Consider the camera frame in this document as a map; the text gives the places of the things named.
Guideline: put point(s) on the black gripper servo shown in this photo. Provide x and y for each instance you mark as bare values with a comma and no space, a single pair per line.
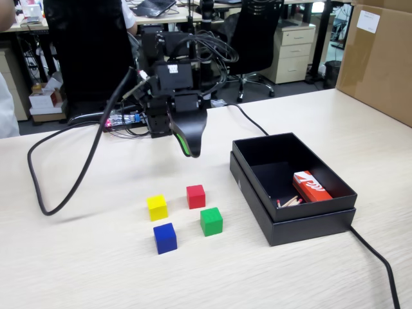
186,102

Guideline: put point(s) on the green wooden cube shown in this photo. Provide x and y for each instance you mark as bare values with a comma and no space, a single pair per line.
211,222

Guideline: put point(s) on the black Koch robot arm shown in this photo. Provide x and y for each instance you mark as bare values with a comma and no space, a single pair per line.
174,78

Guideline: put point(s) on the red wooden cube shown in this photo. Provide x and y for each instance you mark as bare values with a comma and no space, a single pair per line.
195,197

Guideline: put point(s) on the yellow wooden cube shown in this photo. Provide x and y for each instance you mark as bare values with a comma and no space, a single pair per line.
157,207

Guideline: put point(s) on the blue wooden cube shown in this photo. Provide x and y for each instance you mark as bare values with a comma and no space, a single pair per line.
165,239

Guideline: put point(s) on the controller board red LED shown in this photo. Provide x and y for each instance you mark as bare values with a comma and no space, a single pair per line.
124,119

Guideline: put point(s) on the black cardboard box tray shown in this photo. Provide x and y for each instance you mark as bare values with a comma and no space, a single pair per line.
273,180

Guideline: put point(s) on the black mesh office chair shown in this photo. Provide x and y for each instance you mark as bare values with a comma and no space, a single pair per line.
254,42

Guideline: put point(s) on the black tall-back office chair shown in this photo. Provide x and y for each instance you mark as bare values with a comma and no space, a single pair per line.
90,48

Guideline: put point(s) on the dark open laptop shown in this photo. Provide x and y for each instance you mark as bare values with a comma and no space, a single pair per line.
154,7

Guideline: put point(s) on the orange white matchbox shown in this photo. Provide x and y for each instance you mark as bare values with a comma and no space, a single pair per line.
310,188

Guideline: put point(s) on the seated person white shirt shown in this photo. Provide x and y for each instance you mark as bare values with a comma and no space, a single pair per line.
128,16

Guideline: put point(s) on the cream three-drawer cabinet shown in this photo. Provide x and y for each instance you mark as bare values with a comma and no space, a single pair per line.
293,51

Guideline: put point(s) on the white cardboard box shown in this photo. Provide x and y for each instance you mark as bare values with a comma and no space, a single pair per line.
42,101

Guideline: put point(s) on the black open box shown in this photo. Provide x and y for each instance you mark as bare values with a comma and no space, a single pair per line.
305,231

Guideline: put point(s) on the black mesh trash bin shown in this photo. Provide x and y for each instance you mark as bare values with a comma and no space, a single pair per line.
332,75

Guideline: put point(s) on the black desk leg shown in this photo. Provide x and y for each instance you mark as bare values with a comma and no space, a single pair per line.
322,42

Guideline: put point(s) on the beige drawer cabinet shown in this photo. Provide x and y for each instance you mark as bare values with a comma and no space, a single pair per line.
11,93

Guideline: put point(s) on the standing person white shirt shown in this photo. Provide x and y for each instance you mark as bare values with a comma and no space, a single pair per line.
6,109

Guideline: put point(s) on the light wood office desk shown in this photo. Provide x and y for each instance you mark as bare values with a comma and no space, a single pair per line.
32,25

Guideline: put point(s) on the small white box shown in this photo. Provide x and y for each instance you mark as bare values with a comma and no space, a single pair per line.
33,10

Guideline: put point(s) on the large brown cardboard box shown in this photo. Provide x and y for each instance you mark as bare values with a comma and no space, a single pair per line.
380,71

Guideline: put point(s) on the small wrist camera board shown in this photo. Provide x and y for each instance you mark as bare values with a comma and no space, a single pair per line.
141,88

